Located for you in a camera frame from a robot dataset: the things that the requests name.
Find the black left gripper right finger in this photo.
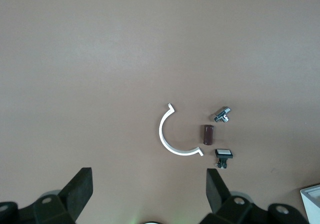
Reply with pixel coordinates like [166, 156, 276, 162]
[199, 168, 254, 224]

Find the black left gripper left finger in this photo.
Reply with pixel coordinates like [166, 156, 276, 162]
[32, 167, 94, 224]

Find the white drawer cabinet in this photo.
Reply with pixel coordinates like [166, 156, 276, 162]
[299, 183, 320, 224]

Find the white square pushbutton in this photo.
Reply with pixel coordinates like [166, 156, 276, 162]
[212, 148, 235, 170]

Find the dark brown terminal block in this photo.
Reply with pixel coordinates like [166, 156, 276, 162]
[201, 124, 214, 146]

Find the chrome valve fitting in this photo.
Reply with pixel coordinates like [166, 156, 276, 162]
[214, 106, 233, 124]

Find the white half-ring clamp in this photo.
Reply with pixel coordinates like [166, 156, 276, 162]
[158, 103, 205, 157]

